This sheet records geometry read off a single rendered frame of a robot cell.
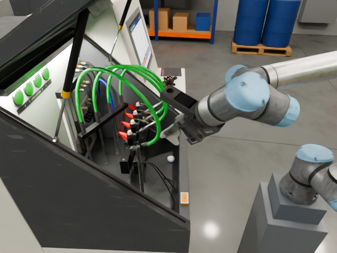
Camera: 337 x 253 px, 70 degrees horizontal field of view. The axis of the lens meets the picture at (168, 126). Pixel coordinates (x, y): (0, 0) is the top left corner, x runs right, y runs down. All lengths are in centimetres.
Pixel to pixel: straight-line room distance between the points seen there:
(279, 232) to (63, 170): 92
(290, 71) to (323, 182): 45
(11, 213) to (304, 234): 114
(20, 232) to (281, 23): 537
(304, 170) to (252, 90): 62
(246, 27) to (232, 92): 511
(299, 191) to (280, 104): 62
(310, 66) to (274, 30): 495
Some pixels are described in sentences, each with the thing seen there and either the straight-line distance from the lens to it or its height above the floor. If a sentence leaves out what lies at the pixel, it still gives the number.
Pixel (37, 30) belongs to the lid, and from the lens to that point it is 53.
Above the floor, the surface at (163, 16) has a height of 53.
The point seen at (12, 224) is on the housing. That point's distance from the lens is 108.
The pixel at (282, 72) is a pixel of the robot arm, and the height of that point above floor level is 148.
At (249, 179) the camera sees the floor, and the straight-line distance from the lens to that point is 245.
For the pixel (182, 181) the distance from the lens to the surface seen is 104.
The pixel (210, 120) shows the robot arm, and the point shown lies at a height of 142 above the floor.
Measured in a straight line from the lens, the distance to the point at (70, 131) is 115.
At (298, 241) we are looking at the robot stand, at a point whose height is 70.
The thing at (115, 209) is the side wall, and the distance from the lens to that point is 84.
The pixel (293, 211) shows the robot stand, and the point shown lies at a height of 87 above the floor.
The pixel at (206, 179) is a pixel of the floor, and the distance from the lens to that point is 235.
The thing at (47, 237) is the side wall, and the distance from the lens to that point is 108.
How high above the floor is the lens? 173
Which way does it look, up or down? 36 degrees down
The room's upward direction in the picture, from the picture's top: straight up
